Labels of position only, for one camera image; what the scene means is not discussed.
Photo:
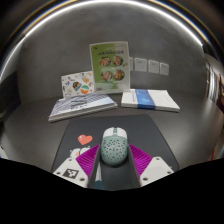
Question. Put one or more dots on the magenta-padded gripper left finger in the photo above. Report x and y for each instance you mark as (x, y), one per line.
(71, 171)

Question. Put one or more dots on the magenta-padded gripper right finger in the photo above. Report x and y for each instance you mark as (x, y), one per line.
(155, 170)

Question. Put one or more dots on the pale green perforated computer mouse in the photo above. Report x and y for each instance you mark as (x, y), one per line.
(114, 148)

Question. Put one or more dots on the black mouse pad with heart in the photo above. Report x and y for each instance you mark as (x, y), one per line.
(146, 133)

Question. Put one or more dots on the grey striped booklet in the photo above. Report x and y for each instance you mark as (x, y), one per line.
(81, 105)

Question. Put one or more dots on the white book with blue band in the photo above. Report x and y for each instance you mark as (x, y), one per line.
(150, 100)

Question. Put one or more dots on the white card with colourful stickers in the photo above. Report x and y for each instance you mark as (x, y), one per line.
(77, 85)

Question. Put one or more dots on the dark framed glass partition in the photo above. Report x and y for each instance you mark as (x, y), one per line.
(215, 86)

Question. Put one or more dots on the green leaflet in acrylic stand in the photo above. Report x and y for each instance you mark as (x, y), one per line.
(110, 66)

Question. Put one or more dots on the long ceiling light strip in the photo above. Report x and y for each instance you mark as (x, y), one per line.
(110, 2)

